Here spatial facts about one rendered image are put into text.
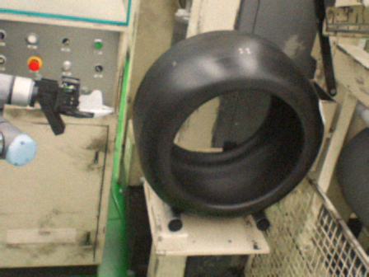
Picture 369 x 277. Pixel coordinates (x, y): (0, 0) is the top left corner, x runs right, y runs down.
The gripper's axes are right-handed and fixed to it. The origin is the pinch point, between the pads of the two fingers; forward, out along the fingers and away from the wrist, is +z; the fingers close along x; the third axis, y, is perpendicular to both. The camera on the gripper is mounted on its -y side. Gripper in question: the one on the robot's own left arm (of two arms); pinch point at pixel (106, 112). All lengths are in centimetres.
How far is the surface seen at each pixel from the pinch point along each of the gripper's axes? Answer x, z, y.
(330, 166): 20, 91, -18
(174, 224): -11.8, 25.1, -27.0
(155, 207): 1.5, 22.3, -31.9
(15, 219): 56, -18, -89
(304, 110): -12, 51, 17
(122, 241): 80, 37, -119
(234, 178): 9, 49, -23
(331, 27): 13, 63, 35
